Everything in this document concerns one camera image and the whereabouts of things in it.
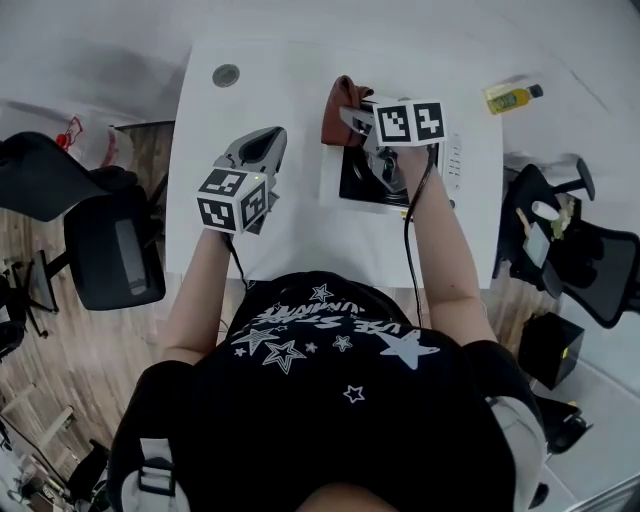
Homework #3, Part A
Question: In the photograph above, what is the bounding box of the white cylinder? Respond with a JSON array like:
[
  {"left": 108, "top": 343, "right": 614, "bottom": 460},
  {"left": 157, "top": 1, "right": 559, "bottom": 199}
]
[{"left": 530, "top": 199, "right": 560, "bottom": 221}]

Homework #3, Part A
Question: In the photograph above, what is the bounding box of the yellow oil bottle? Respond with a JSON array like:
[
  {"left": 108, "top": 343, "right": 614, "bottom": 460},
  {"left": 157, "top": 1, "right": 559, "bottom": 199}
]
[{"left": 482, "top": 83, "right": 545, "bottom": 116}]

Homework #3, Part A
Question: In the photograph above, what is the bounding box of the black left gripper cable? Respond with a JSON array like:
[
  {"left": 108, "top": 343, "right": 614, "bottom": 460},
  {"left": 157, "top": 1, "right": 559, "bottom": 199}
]
[{"left": 222, "top": 232, "right": 251, "bottom": 291}]

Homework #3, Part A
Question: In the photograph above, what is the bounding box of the person's left forearm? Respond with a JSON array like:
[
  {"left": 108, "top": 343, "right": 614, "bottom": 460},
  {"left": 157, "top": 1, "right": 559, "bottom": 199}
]
[{"left": 160, "top": 227, "right": 236, "bottom": 365}]

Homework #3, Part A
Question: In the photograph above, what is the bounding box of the black mesh office chair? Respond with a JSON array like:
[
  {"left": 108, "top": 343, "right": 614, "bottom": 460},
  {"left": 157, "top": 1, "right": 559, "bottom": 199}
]
[{"left": 0, "top": 130, "right": 169, "bottom": 314}]

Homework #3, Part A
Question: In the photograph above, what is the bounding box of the grey rectangular block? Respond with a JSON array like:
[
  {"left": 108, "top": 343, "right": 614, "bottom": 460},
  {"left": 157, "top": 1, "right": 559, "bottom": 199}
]
[{"left": 522, "top": 222, "right": 551, "bottom": 269}]

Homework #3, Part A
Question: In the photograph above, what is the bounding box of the brown knitted cloth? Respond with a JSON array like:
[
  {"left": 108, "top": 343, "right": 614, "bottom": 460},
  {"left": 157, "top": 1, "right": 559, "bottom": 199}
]
[{"left": 321, "top": 74, "right": 375, "bottom": 149}]

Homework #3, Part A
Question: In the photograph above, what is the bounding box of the clear plastic bag red print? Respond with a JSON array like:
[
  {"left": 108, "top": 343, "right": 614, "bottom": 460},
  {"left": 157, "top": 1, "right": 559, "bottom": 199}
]
[{"left": 47, "top": 113, "right": 134, "bottom": 171}]

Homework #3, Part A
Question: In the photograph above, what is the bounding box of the black office chair with headrest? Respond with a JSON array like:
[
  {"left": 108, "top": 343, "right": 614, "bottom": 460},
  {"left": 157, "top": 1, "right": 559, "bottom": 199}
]
[{"left": 492, "top": 156, "right": 640, "bottom": 330}]

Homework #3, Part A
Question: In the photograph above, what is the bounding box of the black star-print T-shirt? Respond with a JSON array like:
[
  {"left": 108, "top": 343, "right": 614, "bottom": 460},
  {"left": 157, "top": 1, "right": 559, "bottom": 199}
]
[{"left": 107, "top": 269, "right": 546, "bottom": 512}]

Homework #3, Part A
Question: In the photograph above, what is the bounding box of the green leafy bunch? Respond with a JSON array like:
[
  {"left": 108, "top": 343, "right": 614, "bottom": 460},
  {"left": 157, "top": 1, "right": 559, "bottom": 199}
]
[{"left": 549, "top": 194, "right": 576, "bottom": 242}]

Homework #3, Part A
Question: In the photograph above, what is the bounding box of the white harness strap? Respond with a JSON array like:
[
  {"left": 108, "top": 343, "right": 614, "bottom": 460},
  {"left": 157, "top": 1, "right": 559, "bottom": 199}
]
[
  {"left": 487, "top": 394, "right": 547, "bottom": 501},
  {"left": 117, "top": 437, "right": 194, "bottom": 512}
]

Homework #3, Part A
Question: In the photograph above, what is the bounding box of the grey round table grommet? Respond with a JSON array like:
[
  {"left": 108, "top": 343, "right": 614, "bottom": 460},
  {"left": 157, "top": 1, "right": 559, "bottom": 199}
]
[{"left": 211, "top": 63, "right": 241, "bottom": 89}]

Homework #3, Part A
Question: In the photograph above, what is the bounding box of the person's head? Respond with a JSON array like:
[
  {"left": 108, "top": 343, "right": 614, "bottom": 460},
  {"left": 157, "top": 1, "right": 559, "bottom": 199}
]
[{"left": 298, "top": 482, "right": 419, "bottom": 512}]

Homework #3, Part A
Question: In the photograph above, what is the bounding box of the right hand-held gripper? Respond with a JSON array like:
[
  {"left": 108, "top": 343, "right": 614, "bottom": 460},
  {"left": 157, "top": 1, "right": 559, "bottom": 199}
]
[{"left": 339, "top": 98, "right": 446, "bottom": 196}]

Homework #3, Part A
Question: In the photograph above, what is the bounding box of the black box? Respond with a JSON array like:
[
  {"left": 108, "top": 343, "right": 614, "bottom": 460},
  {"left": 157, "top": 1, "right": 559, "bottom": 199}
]
[{"left": 517, "top": 311, "right": 586, "bottom": 392}]

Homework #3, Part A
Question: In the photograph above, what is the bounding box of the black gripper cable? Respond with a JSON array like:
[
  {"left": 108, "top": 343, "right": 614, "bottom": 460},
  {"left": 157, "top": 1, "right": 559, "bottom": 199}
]
[
  {"left": 222, "top": 232, "right": 251, "bottom": 291},
  {"left": 402, "top": 144, "right": 439, "bottom": 329}
]

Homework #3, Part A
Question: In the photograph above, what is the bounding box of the white portable gas stove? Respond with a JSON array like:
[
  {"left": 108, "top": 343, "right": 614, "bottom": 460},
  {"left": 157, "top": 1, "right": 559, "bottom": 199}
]
[{"left": 318, "top": 94, "right": 464, "bottom": 216}]

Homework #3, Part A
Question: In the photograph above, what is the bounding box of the cluttered white desk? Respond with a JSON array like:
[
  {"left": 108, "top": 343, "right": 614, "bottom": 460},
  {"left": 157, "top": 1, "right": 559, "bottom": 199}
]
[{"left": 0, "top": 409, "right": 114, "bottom": 512}]

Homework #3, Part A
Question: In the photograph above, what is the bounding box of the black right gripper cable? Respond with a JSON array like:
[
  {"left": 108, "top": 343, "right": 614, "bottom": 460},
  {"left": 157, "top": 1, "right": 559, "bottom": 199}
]
[{"left": 402, "top": 144, "right": 439, "bottom": 329}]

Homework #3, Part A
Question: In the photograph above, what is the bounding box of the person's right forearm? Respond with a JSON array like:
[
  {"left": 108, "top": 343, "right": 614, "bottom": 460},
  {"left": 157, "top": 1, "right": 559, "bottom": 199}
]
[{"left": 397, "top": 144, "right": 499, "bottom": 347}]

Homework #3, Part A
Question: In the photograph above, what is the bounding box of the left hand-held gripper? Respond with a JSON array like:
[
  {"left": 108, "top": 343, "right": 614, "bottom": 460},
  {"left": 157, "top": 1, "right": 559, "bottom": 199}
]
[{"left": 196, "top": 126, "right": 289, "bottom": 236}]

